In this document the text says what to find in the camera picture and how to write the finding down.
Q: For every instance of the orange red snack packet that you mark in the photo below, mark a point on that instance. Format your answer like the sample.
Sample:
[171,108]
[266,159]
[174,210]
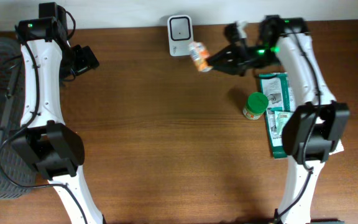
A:
[199,55]

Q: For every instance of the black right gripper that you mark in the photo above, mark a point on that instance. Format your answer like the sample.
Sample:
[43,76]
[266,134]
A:
[235,57]

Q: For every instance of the mint green tissue pack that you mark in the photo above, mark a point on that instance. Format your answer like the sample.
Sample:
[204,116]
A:
[281,118]

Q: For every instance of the green white wipes pack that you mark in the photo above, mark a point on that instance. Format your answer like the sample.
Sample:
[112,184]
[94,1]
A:
[281,105]

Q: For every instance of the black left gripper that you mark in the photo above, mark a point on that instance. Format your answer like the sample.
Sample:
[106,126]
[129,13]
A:
[86,58]

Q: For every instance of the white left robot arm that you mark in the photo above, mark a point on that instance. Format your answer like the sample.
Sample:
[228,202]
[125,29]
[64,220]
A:
[44,142]

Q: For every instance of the white tube carton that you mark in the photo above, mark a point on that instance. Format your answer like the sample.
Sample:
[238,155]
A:
[338,148]

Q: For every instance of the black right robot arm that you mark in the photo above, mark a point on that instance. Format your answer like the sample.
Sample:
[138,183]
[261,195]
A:
[315,129]

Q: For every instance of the green lid spice jar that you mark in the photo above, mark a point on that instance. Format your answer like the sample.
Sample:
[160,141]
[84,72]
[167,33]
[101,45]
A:
[255,106]

